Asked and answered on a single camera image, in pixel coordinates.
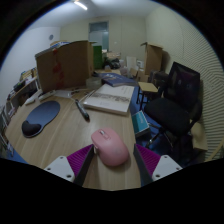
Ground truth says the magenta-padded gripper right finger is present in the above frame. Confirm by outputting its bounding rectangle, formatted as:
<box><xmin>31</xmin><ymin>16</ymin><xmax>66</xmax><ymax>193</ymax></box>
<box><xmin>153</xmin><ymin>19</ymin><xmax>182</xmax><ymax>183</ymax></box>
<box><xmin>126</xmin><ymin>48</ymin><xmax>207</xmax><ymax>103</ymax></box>
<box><xmin>133</xmin><ymin>143</ymin><xmax>184</xmax><ymax>187</ymax></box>

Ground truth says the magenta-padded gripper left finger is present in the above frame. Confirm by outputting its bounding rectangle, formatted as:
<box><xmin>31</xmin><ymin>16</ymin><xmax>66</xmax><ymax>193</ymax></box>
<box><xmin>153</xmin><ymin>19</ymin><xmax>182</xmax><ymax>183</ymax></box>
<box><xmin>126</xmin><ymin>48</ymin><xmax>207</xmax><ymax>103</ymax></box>
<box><xmin>43</xmin><ymin>143</ymin><xmax>96</xmax><ymax>187</ymax></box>

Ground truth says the pink computer mouse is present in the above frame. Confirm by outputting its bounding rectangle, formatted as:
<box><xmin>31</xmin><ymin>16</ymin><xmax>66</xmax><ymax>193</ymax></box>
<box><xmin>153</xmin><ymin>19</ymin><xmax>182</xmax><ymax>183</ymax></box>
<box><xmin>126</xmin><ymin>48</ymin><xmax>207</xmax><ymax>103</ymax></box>
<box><xmin>90</xmin><ymin>127</ymin><xmax>130</xmax><ymax>167</ymax></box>

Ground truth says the blue mouse pad, black wrist rest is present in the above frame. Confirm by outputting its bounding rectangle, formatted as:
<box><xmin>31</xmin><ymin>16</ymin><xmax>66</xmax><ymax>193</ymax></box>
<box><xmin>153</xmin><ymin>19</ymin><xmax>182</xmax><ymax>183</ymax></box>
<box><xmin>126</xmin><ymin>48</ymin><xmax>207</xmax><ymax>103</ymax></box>
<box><xmin>21</xmin><ymin>100</ymin><xmax>62</xmax><ymax>139</ymax></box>

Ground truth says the flat cardboard sheet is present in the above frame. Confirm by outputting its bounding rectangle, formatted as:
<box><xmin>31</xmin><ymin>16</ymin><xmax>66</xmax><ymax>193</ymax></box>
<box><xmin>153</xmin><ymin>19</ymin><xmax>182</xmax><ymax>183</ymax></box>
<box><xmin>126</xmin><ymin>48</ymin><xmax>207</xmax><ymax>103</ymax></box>
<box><xmin>191</xmin><ymin>121</ymin><xmax>209</xmax><ymax>152</ymax></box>

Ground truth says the teal book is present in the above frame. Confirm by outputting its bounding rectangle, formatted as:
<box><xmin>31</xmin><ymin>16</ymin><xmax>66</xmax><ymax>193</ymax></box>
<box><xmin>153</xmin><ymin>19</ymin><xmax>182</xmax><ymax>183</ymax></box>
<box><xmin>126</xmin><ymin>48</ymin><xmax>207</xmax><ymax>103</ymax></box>
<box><xmin>130</xmin><ymin>109</ymin><xmax>151</xmax><ymax>138</ymax></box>

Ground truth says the light wooden chair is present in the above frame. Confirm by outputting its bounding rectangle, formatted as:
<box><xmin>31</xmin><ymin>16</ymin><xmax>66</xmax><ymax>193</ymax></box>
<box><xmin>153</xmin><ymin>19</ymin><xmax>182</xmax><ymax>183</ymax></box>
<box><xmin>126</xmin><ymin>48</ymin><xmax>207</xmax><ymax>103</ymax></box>
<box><xmin>204</xmin><ymin>139</ymin><xmax>224</xmax><ymax>163</ymax></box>

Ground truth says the black office chair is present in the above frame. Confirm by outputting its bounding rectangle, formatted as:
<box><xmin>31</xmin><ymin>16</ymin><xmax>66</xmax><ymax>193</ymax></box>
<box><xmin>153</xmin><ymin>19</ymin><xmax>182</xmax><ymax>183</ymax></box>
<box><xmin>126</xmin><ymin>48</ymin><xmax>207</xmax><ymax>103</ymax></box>
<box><xmin>143</xmin><ymin>61</ymin><xmax>204</xmax><ymax>158</ymax></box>

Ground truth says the black marker pen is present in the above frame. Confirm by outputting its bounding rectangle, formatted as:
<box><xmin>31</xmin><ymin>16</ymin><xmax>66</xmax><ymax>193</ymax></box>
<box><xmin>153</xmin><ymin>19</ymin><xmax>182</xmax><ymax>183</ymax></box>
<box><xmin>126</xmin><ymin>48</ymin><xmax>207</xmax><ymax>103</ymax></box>
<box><xmin>74</xmin><ymin>99</ymin><xmax>91</xmax><ymax>122</ymax></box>

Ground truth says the white paper sheet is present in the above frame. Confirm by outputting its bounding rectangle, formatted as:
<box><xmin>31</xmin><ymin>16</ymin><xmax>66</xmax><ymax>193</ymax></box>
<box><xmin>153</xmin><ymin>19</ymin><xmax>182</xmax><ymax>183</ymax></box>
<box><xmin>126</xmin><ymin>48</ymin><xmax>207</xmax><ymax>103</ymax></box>
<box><xmin>54</xmin><ymin>88</ymin><xmax>81</xmax><ymax>99</ymax></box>

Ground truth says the small white remote control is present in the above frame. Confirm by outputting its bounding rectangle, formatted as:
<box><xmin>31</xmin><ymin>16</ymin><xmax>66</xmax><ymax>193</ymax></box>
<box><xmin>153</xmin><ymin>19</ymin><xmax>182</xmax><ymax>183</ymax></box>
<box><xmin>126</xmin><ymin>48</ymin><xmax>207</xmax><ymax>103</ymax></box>
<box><xmin>24</xmin><ymin>94</ymin><xmax>38</xmax><ymax>106</ymax></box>

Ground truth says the small wooden stool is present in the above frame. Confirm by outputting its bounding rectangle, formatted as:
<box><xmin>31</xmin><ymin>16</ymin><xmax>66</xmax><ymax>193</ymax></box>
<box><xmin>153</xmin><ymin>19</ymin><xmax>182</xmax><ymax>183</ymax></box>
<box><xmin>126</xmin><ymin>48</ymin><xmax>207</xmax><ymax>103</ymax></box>
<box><xmin>137</xmin><ymin>81</ymin><xmax>159</xmax><ymax>109</ymax></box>

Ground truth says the large white book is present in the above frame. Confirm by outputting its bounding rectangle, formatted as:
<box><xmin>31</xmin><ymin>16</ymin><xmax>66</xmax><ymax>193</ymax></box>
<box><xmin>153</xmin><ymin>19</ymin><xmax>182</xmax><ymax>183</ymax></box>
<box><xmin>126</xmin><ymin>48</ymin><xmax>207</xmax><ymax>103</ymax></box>
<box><xmin>82</xmin><ymin>83</ymin><xmax>136</xmax><ymax>117</ymax></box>

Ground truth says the wooden shelf unit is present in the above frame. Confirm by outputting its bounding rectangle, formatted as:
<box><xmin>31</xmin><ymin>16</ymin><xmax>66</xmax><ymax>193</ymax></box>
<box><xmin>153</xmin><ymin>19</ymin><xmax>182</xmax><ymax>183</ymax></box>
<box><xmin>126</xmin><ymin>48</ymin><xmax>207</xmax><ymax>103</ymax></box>
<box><xmin>0</xmin><ymin>68</ymin><xmax>39</xmax><ymax>158</ymax></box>

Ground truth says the dark blue book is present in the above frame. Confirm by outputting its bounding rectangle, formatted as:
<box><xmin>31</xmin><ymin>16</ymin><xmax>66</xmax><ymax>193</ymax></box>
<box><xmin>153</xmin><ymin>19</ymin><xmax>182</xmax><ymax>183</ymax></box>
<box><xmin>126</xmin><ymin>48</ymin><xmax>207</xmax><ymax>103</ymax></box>
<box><xmin>98</xmin><ymin>72</ymin><xmax>138</xmax><ymax>88</ymax></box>

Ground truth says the large brown cardboard box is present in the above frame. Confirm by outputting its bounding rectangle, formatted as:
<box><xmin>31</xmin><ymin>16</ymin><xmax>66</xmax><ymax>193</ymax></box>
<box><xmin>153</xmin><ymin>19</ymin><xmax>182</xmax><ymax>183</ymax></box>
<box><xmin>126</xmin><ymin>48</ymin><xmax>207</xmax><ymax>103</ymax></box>
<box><xmin>34</xmin><ymin>40</ymin><xmax>95</xmax><ymax>94</ymax></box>

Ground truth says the tall open cardboard box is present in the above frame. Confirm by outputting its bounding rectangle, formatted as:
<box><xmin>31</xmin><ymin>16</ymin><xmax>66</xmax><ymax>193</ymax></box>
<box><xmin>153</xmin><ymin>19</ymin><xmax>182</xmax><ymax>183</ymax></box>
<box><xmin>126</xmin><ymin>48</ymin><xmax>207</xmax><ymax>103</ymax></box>
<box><xmin>140</xmin><ymin>41</ymin><xmax>164</xmax><ymax>76</ymax></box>

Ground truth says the green box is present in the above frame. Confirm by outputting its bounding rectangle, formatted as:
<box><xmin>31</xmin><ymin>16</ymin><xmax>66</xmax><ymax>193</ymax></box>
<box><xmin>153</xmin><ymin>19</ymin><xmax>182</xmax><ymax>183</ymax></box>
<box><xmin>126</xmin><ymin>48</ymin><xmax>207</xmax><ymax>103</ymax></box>
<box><xmin>92</xmin><ymin>44</ymin><xmax>104</xmax><ymax>70</ymax></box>

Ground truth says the pale door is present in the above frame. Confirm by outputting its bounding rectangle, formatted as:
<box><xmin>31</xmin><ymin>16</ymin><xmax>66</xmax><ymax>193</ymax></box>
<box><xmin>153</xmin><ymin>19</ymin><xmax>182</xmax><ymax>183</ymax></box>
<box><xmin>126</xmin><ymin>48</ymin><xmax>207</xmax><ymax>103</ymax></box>
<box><xmin>88</xmin><ymin>21</ymin><xmax>110</xmax><ymax>52</ymax></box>

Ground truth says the ceiling tube light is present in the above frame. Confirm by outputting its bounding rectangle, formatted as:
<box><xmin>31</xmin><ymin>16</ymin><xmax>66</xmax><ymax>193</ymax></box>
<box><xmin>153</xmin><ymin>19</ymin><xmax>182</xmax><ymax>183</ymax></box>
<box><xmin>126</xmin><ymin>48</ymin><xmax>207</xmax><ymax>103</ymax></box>
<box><xmin>73</xmin><ymin>0</ymin><xmax>89</xmax><ymax>11</ymax></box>

